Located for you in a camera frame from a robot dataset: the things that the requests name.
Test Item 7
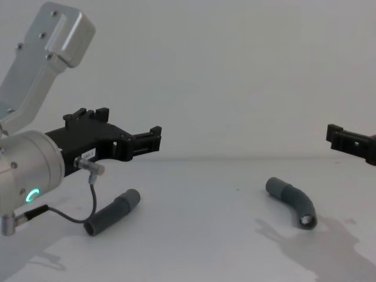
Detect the straight grey pipe piece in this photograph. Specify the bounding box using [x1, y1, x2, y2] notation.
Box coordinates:
[83, 188, 141, 237]

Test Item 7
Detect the curved grey pipe piece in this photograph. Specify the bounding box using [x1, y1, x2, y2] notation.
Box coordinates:
[265, 176, 318, 230]

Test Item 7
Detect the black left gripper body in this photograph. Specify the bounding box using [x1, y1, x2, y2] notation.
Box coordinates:
[44, 123, 130, 179]

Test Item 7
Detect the white table cloth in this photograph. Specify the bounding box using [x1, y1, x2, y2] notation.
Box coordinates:
[0, 158, 376, 282]

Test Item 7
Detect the thin dark gripper cable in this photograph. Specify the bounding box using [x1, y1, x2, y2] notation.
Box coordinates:
[1, 156, 106, 236]

